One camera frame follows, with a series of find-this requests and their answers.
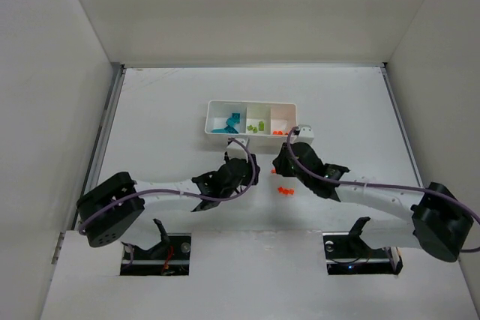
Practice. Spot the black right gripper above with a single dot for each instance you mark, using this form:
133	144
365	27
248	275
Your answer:
284	162

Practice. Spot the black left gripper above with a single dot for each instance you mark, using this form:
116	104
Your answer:
243	169

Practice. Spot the teal small lego brick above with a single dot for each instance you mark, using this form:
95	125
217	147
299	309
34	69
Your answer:
232	129

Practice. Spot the teal long lego brick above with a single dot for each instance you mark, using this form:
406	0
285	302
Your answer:
230	122

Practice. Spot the teal square lego brick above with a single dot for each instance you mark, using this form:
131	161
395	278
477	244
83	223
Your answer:
235	116

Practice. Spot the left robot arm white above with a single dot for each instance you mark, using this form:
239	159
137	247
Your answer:
108	212

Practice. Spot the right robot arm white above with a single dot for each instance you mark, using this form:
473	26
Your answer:
429	218

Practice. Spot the white divided container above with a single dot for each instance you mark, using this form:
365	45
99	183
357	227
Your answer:
276	116

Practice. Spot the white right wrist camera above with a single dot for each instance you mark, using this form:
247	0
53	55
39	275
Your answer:
303	133

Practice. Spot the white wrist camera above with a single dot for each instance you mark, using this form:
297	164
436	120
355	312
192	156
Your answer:
237	148
303	133

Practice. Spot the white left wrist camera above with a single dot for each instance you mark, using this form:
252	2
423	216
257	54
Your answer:
237	148

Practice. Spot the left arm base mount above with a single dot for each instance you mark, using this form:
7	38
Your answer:
169	257

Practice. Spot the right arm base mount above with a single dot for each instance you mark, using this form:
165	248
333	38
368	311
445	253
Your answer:
347	254

